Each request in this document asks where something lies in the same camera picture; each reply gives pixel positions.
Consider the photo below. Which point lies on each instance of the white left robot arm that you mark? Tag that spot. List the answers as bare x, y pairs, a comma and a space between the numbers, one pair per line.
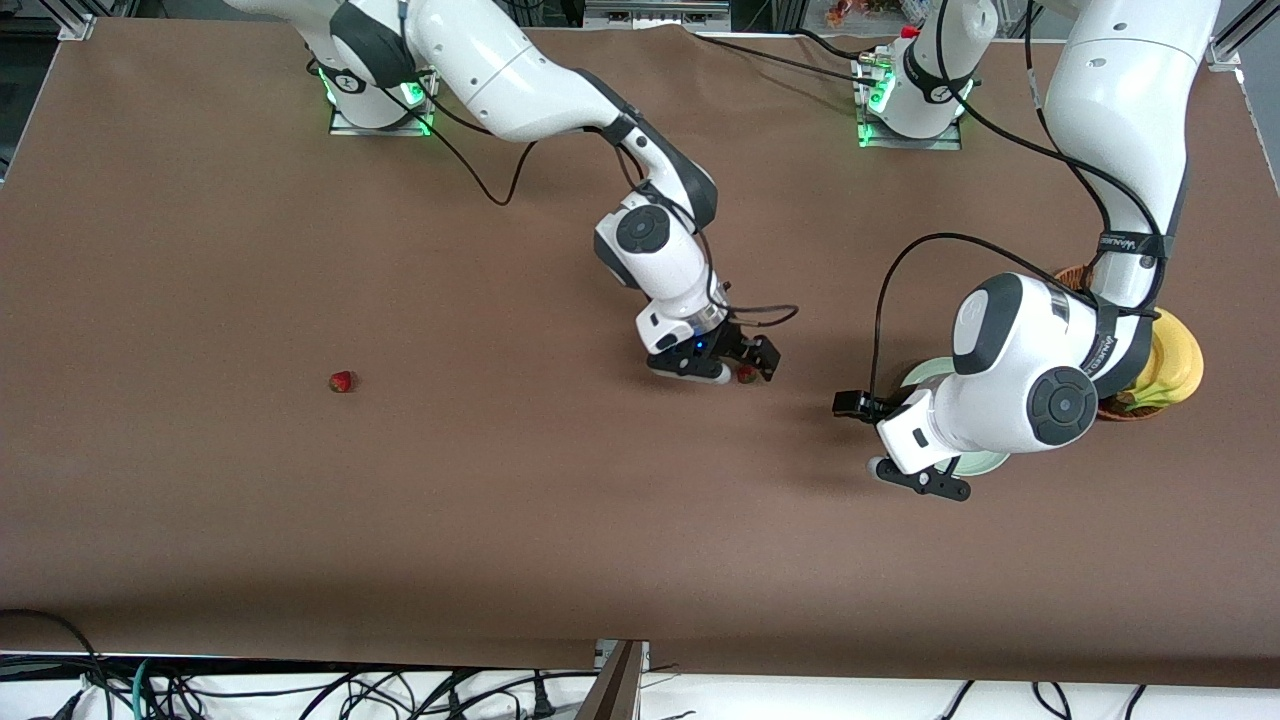
1120, 120

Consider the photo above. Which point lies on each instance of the yellow banana bunch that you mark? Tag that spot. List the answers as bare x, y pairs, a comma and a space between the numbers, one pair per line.
1180, 360

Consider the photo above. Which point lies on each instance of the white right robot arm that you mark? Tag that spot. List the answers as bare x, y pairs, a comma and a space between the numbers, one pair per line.
500, 80

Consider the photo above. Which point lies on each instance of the grey metal post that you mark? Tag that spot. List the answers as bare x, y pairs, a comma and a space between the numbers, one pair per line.
620, 690

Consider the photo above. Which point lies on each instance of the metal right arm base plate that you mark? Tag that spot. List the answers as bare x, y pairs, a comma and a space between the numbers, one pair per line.
345, 125

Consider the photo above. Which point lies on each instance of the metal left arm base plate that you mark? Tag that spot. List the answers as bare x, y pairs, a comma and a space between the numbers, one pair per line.
945, 142

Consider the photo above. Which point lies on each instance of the grey metal bracket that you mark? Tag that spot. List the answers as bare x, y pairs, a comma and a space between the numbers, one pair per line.
655, 15

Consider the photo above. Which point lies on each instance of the brown table cover sheet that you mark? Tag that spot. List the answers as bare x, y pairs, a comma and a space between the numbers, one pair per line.
640, 560

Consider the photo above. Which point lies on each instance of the aluminium frame profile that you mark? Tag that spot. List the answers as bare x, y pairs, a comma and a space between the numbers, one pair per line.
78, 27
1230, 45

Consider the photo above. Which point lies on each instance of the brown wicker basket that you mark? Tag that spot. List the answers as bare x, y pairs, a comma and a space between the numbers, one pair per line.
1120, 412

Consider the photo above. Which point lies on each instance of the light green round plate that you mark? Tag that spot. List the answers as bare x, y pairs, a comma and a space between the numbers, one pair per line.
985, 463

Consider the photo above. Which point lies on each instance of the plain red strawberry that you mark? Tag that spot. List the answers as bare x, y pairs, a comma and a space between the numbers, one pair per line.
341, 381

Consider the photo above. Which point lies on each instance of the orange red toy items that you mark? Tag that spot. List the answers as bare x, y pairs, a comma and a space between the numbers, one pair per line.
845, 12

